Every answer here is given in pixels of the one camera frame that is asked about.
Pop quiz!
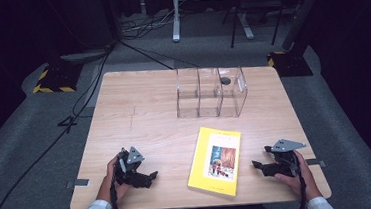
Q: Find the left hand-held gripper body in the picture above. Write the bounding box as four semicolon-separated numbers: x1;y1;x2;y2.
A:
111;145;150;190

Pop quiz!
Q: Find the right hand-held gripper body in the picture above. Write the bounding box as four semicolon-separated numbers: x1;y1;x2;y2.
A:
264;137;310;180

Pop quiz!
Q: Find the person's left hand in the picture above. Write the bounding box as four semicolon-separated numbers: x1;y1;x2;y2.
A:
100;153;131;201

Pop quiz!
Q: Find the person's right hand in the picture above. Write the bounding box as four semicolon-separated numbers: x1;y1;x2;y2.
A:
272;149;317;206

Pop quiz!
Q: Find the grey tape piece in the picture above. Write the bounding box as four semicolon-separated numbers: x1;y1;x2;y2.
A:
305;157;327;170
66;177;91;189

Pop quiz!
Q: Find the yellow book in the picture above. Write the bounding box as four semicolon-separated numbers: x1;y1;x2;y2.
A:
182;123;247;201

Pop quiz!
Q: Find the clear acrylic divided organizer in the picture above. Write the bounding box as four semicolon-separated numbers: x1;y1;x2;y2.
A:
173;63;251;123

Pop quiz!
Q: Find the black yellow striped stand base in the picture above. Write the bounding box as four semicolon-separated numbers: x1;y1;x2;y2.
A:
30;60;85;96
266;47;315;80

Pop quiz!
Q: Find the grey metal pole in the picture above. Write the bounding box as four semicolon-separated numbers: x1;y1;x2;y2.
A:
278;0;335;52

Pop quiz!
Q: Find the black chair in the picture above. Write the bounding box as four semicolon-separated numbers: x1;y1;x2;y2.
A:
219;0;291;50

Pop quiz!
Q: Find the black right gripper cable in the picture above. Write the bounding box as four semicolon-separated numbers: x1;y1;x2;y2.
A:
287;169;310;209

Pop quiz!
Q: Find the long black floor cable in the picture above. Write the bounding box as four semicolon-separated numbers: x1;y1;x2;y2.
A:
0;49;124;209

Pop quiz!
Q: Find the thin black floor cable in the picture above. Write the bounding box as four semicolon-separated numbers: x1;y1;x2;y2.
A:
117;32;202;75

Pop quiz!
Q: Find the bundle of floor cables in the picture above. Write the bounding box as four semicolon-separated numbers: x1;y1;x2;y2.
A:
119;8;182;41

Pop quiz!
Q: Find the white desk frame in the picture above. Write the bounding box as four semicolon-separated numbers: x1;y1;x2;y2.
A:
168;0;257;46

